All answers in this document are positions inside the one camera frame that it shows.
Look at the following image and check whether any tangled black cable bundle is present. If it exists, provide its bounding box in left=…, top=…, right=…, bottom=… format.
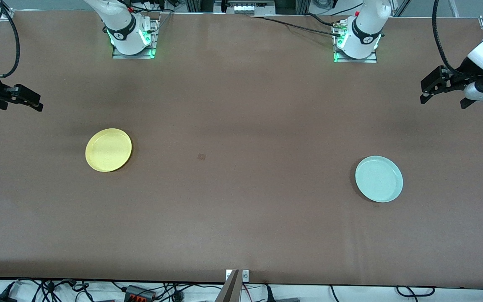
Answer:
left=0, top=279, right=118, bottom=302

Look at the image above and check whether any grey control device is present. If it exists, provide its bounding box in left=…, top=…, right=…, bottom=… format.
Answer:
left=214, top=0, right=276, bottom=16

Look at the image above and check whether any long black table cable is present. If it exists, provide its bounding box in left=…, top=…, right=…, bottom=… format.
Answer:
left=249, top=14, right=345, bottom=37

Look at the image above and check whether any black orange connector block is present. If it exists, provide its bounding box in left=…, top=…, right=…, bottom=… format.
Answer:
left=123, top=285, right=157, bottom=302

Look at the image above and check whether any brown table mat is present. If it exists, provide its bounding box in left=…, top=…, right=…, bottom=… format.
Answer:
left=0, top=10, right=483, bottom=290

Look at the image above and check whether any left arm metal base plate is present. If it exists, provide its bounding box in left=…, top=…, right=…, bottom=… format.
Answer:
left=332, top=21, right=379, bottom=64

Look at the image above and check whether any looped black power cable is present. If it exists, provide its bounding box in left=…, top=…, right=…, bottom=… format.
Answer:
left=395, top=285, right=436, bottom=298

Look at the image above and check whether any yellow plate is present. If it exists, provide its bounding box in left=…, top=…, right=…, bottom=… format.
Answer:
left=85, top=128, right=133, bottom=172

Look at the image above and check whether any pale green plate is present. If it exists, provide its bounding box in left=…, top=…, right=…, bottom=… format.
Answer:
left=355, top=156, right=404, bottom=203

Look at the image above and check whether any aluminium camera post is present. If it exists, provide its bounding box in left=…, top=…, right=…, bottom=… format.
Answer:
left=214, top=269, right=241, bottom=302

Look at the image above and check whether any white post bracket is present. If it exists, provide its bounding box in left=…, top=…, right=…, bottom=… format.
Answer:
left=226, top=269, right=250, bottom=282

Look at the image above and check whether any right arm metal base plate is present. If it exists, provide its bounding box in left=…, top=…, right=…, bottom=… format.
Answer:
left=112, top=17, right=159, bottom=60

